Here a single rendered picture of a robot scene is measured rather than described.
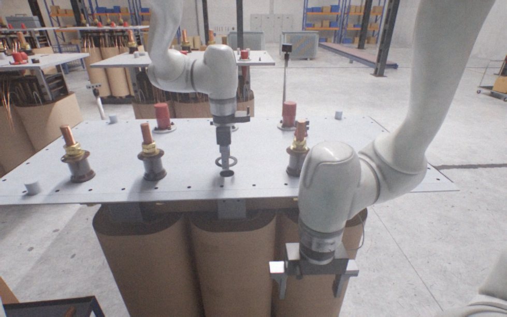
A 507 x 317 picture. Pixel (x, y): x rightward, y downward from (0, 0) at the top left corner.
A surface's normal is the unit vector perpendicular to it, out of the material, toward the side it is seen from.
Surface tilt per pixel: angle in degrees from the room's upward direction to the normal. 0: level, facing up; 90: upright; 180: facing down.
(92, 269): 0
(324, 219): 95
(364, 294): 0
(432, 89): 133
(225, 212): 90
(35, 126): 90
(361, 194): 85
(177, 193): 11
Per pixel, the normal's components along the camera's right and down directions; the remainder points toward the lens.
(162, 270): 0.29, 0.46
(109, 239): -0.10, 0.48
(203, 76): -0.30, 0.39
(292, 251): 0.00, -0.88
